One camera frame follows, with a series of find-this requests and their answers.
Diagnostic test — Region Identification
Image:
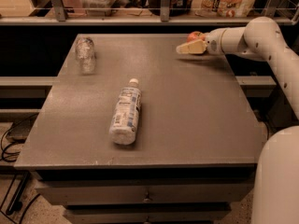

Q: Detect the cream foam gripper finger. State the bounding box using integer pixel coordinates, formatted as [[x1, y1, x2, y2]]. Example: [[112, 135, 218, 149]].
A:
[[176, 39, 206, 54]]

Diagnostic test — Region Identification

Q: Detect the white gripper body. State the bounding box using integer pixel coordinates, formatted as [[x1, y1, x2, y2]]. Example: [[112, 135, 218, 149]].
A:
[[205, 28, 226, 55]]

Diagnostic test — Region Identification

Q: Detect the red apple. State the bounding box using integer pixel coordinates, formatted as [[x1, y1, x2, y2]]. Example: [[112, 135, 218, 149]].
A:
[[187, 31, 206, 42]]

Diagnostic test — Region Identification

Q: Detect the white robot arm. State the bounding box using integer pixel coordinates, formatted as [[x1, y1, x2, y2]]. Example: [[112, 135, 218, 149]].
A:
[[176, 17, 299, 224]]

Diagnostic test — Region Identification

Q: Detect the labelled plastic water bottle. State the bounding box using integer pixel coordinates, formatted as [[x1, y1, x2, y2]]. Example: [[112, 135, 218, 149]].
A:
[[109, 78, 142, 146]]

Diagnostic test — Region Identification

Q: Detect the clear plastic container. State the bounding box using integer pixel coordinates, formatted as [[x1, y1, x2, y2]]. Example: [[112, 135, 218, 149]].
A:
[[80, 0, 116, 16]]

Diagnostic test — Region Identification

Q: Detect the grey drawer cabinet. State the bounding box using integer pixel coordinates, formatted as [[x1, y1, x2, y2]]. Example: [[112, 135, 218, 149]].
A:
[[16, 35, 264, 224]]

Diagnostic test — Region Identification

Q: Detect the clear crumpled plastic bottle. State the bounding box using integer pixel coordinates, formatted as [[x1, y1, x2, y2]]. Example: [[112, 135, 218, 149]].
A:
[[75, 37, 96, 75]]

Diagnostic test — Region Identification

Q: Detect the black power adapter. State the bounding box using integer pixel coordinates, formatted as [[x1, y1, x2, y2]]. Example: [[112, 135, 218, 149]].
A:
[[6, 119, 34, 142]]

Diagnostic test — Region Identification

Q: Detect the grey metal shelf rail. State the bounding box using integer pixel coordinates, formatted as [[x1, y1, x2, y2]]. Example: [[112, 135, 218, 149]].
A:
[[0, 0, 298, 26]]

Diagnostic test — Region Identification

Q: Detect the black cable bundle left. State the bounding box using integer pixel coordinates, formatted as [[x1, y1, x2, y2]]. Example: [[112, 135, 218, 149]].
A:
[[0, 114, 41, 224]]

